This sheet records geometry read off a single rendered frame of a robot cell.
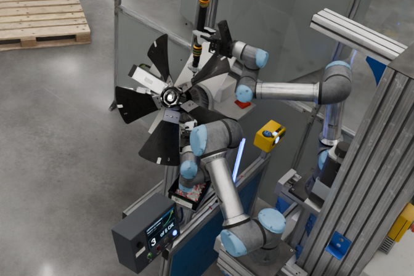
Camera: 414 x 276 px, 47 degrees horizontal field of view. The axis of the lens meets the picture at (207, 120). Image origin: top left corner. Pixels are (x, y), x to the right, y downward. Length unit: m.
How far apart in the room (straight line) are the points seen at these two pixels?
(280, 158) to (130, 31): 1.48
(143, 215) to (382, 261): 0.95
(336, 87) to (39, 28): 3.63
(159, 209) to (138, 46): 2.01
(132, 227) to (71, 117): 2.44
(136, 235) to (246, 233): 0.42
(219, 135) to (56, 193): 1.96
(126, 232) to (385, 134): 0.99
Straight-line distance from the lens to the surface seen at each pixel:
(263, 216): 1.97
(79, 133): 4.07
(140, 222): 1.90
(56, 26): 5.14
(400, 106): 1.60
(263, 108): 3.17
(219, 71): 2.43
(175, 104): 2.47
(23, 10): 5.45
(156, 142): 2.53
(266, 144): 2.61
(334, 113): 2.26
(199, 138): 1.88
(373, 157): 1.73
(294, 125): 3.10
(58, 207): 3.56
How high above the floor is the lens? 2.77
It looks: 41 degrees down
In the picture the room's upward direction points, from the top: 10 degrees clockwise
